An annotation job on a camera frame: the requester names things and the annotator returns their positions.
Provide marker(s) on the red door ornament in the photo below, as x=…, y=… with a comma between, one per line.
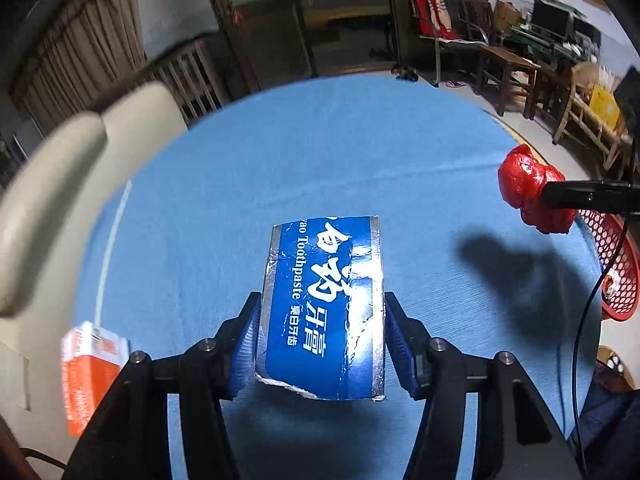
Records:
x=234, y=11

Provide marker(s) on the yellow box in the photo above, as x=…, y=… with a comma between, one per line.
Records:
x=605, y=102

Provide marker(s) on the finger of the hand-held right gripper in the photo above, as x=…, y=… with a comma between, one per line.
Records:
x=585, y=194

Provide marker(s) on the orange white box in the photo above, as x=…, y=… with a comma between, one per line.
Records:
x=85, y=385

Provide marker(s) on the thin white stick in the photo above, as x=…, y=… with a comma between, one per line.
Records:
x=107, y=270

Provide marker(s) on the red plastic bag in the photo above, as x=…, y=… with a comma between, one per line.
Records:
x=525, y=180

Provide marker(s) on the wooden chair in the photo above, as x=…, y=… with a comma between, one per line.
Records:
x=505, y=60

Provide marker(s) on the black computer monitor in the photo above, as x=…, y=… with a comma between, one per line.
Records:
x=550, y=17

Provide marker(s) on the red plastic basket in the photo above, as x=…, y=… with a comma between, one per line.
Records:
x=620, y=285

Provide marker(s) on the cluttered desk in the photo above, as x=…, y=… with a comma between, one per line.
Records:
x=540, y=45

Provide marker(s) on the metal chair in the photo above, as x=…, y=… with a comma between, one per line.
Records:
x=462, y=42

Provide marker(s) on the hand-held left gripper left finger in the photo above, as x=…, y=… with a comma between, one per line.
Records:
x=245, y=352

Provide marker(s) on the pair of dark slippers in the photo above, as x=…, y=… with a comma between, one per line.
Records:
x=405, y=73

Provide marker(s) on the pink slipper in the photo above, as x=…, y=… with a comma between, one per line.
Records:
x=453, y=84

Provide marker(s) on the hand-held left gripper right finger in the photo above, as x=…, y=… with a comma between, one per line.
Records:
x=400, y=350

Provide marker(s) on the wooden armchair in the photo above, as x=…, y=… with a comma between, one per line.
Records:
x=575, y=110

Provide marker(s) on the cream leather sofa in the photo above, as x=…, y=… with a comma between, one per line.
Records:
x=50, y=185

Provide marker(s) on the wooden crib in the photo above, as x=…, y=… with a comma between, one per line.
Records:
x=200, y=75

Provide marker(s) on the round table, blue cloth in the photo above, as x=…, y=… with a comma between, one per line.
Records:
x=300, y=160

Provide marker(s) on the brown carton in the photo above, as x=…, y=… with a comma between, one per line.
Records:
x=506, y=12

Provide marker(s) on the blue toothpaste box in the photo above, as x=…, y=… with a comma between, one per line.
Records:
x=320, y=310

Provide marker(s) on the person's dark trousers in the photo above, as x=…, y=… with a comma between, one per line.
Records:
x=610, y=430

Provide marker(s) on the red white garment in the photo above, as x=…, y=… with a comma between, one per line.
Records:
x=430, y=10

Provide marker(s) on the beige curtains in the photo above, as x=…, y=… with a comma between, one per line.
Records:
x=75, y=45

